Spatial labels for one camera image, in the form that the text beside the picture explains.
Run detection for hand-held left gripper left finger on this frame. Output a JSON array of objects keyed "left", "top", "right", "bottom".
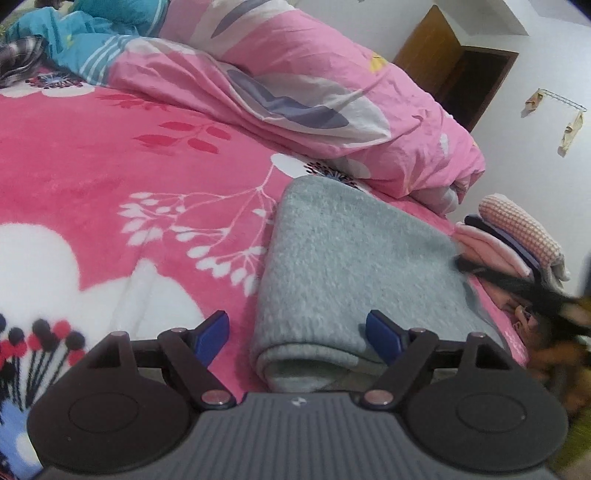
[{"left": 85, "top": 310, "right": 236, "bottom": 411}]

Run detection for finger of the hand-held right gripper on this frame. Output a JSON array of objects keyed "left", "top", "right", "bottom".
[{"left": 455, "top": 256, "right": 578, "bottom": 319}]

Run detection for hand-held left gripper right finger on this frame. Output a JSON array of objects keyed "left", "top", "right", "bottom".
[{"left": 360, "top": 310, "right": 513, "bottom": 411}]

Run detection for grey sweatpants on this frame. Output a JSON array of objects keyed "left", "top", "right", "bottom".
[{"left": 249, "top": 176, "right": 509, "bottom": 393}]

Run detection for navy folded garment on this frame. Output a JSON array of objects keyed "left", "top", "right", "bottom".
[{"left": 463, "top": 213, "right": 541, "bottom": 278}]

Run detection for pale pink folded garment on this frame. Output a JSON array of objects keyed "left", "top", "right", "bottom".
[{"left": 454, "top": 222, "right": 536, "bottom": 280}]

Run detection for beige hanging item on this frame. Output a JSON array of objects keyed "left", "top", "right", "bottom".
[
  {"left": 558, "top": 113, "right": 585, "bottom": 158},
  {"left": 524, "top": 90, "right": 546, "bottom": 116}
]

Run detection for brown wooden door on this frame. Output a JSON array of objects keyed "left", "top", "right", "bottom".
[{"left": 392, "top": 4, "right": 520, "bottom": 134}]

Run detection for pink and teal floral duvet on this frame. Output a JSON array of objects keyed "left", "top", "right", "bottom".
[{"left": 7, "top": 0, "right": 486, "bottom": 217}]

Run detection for black and white plaid shirt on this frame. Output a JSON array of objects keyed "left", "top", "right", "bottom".
[{"left": 0, "top": 37, "right": 47, "bottom": 88}]

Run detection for metal wall hook rail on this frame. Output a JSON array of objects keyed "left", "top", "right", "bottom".
[{"left": 536, "top": 88, "right": 588, "bottom": 114}]

